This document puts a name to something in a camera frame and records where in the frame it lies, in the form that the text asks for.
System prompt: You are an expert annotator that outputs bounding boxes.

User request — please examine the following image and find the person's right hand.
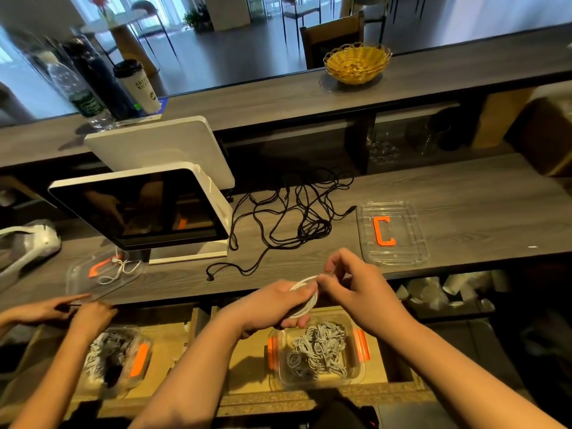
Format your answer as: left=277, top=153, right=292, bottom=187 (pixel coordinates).
left=317, top=248, right=418, bottom=341

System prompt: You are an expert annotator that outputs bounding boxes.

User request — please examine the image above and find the person's left hand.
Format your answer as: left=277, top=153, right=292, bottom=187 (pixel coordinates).
left=219, top=276, right=321, bottom=338

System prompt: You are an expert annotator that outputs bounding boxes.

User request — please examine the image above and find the black cable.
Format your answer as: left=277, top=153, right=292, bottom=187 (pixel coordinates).
left=206, top=250, right=269, bottom=282

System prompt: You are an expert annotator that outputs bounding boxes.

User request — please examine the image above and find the clear container drawer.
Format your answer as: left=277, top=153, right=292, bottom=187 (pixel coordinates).
left=266, top=310, right=372, bottom=390
left=76, top=326, right=153, bottom=399

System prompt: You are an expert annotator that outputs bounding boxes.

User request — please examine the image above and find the bundle of black cables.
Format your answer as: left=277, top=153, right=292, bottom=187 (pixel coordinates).
left=231, top=169, right=356, bottom=256

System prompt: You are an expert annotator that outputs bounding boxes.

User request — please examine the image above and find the pile of cables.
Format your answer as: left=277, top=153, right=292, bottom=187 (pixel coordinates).
left=94, top=254, right=142, bottom=285

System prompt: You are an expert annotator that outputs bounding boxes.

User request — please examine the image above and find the person's left forearm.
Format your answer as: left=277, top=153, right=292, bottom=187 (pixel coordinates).
left=129, top=312, right=269, bottom=429

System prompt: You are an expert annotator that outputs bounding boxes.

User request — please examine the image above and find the another person's forearm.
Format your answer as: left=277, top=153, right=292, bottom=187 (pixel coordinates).
left=0, top=308, right=28, bottom=334
left=9, top=335, right=101, bottom=429

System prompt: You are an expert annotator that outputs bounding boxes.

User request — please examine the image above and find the person's right forearm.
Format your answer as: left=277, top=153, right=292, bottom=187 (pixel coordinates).
left=388, top=308, right=564, bottom=429

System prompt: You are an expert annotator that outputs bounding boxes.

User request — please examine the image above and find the brown cardboard box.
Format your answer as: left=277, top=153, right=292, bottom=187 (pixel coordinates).
left=527, top=94, right=572, bottom=178

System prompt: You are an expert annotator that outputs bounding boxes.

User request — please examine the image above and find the pile of white containers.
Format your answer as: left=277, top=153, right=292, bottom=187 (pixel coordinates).
left=397, top=272, right=497, bottom=315

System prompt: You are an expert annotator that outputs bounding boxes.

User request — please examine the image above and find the wooden drawer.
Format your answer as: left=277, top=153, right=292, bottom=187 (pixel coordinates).
left=192, top=299, right=430, bottom=416
left=0, top=308, right=202, bottom=421

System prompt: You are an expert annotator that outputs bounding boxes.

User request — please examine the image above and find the white touchscreen monitor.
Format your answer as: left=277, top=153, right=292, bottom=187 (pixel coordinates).
left=47, top=162, right=234, bottom=265

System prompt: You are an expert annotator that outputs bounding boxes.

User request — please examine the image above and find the white customer display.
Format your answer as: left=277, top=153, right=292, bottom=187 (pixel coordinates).
left=83, top=116, right=236, bottom=191

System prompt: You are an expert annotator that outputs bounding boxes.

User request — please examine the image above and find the grey wooden bar counter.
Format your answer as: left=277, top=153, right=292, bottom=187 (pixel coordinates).
left=0, top=24, right=572, bottom=168

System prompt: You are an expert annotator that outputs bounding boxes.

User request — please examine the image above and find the flat cardboard sheet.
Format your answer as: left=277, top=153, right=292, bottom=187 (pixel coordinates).
left=472, top=87, right=536, bottom=150

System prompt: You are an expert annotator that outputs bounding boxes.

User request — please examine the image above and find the yellow woven basket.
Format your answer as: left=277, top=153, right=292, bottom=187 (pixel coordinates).
left=324, top=42, right=393, bottom=86

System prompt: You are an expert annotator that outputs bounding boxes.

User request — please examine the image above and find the white headset device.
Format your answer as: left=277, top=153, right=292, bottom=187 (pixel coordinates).
left=0, top=220, right=62, bottom=284

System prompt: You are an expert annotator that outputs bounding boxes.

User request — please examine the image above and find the white paper coffee cup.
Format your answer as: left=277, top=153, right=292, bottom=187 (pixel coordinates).
left=113, top=60, right=163, bottom=115

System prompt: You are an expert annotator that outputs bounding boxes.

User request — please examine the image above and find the brown wooden chair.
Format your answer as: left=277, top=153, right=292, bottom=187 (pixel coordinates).
left=300, top=15, right=365, bottom=70

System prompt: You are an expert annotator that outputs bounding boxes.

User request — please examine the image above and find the black thermos bottle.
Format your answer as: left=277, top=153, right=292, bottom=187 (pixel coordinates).
left=63, top=35, right=139, bottom=120

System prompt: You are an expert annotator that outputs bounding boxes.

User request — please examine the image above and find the clear plastic water bottle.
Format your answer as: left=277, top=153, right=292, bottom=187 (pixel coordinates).
left=36, top=51, right=116, bottom=130

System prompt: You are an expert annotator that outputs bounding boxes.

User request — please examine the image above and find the black metal chair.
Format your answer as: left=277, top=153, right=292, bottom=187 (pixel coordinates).
left=351, top=0, right=388, bottom=45
left=132, top=0, right=180, bottom=59
left=281, top=0, right=323, bottom=45

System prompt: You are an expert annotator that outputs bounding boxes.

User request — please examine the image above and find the green potted plant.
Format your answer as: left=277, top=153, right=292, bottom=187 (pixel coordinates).
left=183, top=6, right=214, bottom=34

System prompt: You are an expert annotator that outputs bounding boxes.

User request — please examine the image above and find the round wooden table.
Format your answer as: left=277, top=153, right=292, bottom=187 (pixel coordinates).
left=80, top=8, right=157, bottom=75

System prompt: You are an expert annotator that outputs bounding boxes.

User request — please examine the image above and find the pink flower vase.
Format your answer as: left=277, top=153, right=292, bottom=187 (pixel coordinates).
left=89, top=0, right=114, bottom=21

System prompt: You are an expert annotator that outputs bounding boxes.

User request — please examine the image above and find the clear lid orange handle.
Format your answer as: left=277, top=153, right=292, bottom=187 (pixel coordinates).
left=356, top=201, right=430, bottom=266
left=65, top=248, right=144, bottom=300

